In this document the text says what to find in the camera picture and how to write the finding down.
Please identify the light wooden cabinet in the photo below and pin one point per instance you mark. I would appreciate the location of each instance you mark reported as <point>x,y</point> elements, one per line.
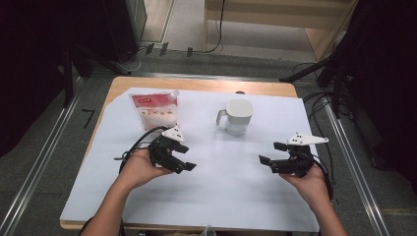
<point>262,16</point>

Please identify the person's left hand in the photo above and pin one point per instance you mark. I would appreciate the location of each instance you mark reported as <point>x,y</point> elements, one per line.
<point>139,168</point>

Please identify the dark cabinet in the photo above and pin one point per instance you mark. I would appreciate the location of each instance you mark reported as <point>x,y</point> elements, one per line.
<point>131,19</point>

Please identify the black floor bracket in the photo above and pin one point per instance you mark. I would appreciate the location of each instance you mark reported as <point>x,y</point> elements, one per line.
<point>149,48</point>
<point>189,51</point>
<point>164,49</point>

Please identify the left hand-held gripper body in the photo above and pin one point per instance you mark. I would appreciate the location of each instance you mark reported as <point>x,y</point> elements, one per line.
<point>159,149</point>

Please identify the black curtain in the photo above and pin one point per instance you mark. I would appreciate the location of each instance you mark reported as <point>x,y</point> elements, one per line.
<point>387,82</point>
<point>29,65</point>

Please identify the person's right hand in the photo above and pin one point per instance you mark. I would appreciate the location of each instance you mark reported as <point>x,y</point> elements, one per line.
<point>313,188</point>

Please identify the red and white refill pouch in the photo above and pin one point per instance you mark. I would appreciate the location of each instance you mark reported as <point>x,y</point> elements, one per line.
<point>154,111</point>

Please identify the wooden table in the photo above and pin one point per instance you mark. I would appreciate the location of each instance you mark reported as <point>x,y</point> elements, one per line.
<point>196,84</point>

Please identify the metal floor rail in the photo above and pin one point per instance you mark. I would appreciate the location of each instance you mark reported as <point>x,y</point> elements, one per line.
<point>361,182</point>
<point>42,157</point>

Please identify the black metal stand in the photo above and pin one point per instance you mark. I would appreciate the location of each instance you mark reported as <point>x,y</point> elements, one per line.
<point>308,69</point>
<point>68,78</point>

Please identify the glass jar with white lid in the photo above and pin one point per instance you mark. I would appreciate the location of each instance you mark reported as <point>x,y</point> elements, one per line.
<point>239,111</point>

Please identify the white paper sheet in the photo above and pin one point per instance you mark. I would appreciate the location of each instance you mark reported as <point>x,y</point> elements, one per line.
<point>223,183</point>

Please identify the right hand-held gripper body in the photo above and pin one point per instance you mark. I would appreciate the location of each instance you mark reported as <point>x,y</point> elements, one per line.
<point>303,160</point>

